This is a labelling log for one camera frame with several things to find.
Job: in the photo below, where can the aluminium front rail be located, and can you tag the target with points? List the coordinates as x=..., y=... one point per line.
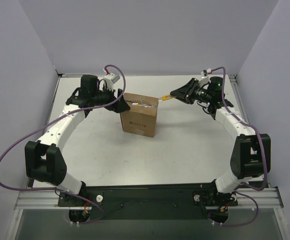
x=47, y=200

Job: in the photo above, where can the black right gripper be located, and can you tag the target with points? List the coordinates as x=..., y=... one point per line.
x=190, y=90

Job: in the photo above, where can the yellow utility knife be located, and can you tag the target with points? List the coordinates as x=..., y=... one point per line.
x=166, y=97

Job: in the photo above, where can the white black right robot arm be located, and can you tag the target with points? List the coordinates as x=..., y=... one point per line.
x=225, y=114

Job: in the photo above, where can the brown cardboard express box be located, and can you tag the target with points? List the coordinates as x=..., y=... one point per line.
x=142, y=117

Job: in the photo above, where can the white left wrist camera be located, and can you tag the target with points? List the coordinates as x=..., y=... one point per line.
x=110, y=79

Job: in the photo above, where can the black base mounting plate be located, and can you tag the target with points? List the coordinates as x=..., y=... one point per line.
x=150, y=202

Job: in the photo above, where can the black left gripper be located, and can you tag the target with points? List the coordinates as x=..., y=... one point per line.
x=116, y=99

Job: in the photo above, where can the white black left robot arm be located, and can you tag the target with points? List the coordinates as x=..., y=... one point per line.
x=44, y=159

